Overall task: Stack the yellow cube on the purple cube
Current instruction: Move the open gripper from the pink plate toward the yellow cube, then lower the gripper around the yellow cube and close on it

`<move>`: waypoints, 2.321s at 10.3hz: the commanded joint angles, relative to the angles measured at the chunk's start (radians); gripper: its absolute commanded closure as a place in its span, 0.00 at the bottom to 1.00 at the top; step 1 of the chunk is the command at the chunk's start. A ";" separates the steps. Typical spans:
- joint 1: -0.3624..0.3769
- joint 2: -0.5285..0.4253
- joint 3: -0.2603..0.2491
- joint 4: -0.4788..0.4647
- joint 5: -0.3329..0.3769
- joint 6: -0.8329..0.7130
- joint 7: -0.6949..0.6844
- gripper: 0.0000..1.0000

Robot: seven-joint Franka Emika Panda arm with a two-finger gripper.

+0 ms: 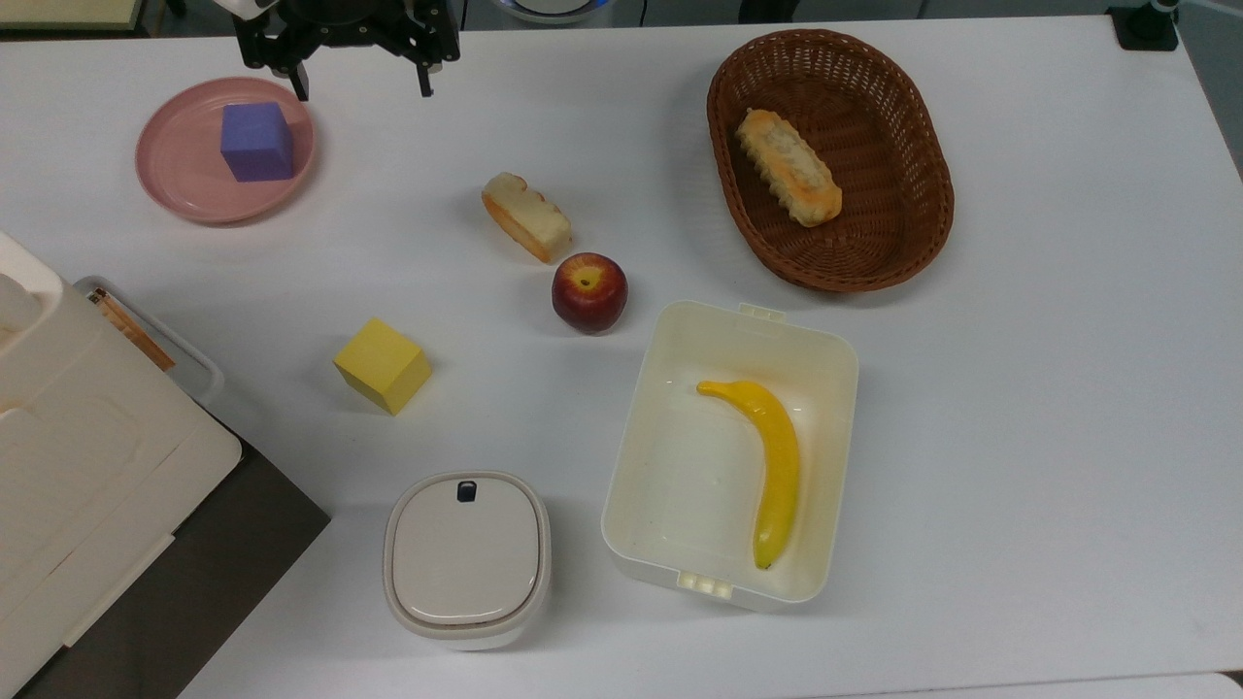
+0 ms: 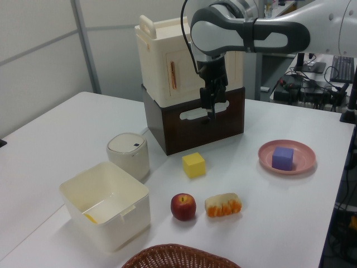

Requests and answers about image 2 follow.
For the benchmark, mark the white lidded canister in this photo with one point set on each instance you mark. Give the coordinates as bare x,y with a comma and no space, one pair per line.
129,155

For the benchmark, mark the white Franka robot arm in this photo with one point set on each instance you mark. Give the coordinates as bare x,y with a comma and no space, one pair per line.
267,30

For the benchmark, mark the purple cube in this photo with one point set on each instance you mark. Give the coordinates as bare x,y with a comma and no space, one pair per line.
282,158

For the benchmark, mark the cream toy kitchen cabinet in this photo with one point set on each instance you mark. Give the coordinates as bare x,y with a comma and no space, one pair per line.
164,58

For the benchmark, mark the black monitor stand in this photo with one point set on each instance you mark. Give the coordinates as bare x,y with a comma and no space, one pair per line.
308,65

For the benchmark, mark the cream open plastic bin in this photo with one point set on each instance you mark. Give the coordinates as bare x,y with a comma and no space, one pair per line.
111,206

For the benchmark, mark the dark brown wooden box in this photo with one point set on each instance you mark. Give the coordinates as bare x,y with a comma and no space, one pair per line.
192,125

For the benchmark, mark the brown wicker basket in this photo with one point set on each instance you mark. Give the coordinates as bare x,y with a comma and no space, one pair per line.
178,257

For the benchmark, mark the yellow cube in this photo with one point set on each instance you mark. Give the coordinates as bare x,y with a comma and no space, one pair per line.
193,164

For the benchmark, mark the pink plate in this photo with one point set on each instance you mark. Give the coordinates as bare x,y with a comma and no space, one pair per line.
304,162

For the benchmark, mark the orange and cream sandwich toy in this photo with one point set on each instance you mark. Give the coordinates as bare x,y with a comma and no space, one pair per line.
223,204

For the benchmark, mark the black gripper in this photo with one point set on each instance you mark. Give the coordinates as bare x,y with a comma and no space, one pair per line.
213,73

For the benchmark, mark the yellow item inside bin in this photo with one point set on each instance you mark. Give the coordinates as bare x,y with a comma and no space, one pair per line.
91,218

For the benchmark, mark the black electronics box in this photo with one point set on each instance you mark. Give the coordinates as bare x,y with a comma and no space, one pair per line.
295,90

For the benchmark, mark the red apple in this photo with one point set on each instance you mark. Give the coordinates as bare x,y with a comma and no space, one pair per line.
183,207

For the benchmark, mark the black keyboard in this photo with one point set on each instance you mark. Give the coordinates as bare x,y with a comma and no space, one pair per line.
342,68

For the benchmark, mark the black clamp pole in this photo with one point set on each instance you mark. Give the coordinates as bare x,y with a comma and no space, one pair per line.
350,103

